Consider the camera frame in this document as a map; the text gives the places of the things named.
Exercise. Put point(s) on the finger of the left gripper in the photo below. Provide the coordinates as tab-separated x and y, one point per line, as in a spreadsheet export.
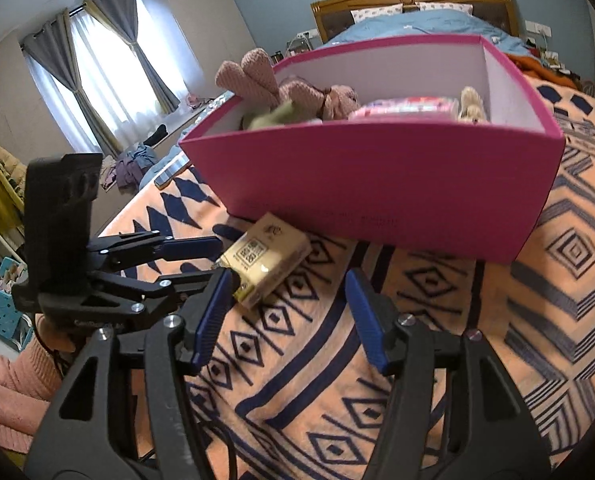
178	249
191	283

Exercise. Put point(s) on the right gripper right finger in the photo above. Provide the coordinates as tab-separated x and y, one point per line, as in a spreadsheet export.
488	431

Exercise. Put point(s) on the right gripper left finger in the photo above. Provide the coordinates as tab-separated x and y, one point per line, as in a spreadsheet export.
123	411

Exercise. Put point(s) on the yellow tissue pack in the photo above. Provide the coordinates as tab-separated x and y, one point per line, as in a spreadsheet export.
264	257

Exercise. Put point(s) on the pink crochet teddy bear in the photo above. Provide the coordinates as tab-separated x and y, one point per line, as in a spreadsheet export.
253	79

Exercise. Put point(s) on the pink cardboard storage box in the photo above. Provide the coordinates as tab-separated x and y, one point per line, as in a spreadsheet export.
471	191

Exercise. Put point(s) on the pink white tissue pack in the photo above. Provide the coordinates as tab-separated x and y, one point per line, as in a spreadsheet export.
413	108

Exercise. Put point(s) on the cream fluffy plush toy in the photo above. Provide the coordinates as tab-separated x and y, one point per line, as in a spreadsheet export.
471	106

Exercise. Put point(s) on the left hand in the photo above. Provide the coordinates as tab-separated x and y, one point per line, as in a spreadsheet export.
49	338

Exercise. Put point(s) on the pile of clothes on floor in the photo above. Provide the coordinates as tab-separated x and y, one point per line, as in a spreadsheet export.
127	171

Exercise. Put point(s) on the pink knitted sweater sleeve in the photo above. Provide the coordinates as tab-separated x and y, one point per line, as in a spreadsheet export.
27	386

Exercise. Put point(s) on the turquoise plastic basket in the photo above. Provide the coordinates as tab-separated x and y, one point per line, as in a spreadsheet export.
15	327

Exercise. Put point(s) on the orange navy patterned blanket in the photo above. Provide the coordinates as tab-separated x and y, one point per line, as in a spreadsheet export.
350	353

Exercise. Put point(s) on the green plush toy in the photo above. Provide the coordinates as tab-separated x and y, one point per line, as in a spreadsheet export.
286	114

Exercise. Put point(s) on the grey window curtains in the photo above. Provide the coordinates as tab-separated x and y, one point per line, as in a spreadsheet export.
107	73

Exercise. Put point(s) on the wooden bed headboard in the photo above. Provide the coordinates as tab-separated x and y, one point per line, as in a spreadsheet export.
335	15

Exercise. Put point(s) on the white floral pillow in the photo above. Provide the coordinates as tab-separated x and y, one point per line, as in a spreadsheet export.
400	8

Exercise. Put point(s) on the orange cloth on bed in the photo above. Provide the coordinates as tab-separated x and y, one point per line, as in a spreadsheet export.
531	67

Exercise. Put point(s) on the black left tracking camera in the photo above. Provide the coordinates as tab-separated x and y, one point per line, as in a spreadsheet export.
59	192

